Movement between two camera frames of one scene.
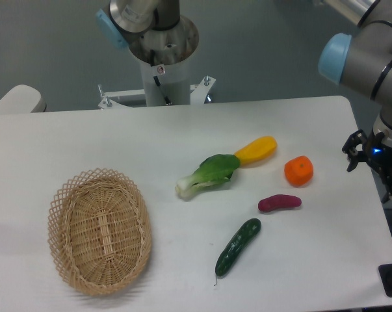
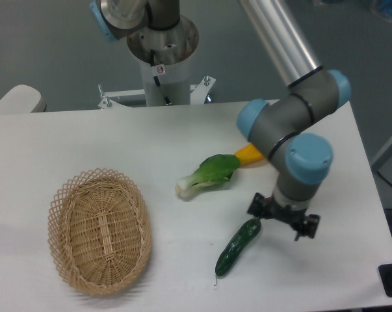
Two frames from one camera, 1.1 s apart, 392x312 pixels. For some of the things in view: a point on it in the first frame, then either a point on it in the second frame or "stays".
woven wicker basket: [99, 229] stays
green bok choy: [214, 170] stays
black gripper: [389, 160] to [266, 208]
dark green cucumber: [248, 229] stays
